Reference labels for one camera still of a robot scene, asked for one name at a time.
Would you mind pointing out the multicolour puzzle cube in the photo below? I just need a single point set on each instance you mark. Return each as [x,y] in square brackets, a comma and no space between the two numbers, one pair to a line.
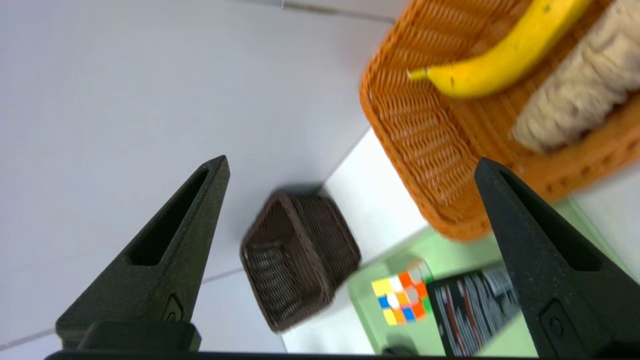
[402,295]

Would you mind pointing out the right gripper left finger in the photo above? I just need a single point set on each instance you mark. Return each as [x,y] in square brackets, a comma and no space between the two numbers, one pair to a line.
[160,270]

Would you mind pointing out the black cosmetic tube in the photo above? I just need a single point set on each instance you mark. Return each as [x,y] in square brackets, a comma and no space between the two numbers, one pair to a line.
[475,315]

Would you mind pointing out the dark brown wicker basket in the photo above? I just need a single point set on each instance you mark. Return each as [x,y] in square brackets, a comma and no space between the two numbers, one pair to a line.
[300,260]

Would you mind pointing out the light green plastic tray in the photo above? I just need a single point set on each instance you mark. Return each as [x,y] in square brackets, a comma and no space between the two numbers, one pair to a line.
[450,250]

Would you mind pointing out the yellow banana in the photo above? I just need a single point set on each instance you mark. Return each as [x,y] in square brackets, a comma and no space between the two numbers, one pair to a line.
[500,65]

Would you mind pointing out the orange wicker basket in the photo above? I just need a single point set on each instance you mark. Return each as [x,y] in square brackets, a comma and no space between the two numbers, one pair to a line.
[430,150]

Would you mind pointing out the striped twisted bread loaf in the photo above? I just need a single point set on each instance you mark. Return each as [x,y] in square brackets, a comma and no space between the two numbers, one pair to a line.
[580,95]

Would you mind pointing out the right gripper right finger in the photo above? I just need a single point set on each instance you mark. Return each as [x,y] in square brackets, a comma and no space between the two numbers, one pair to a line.
[560,300]

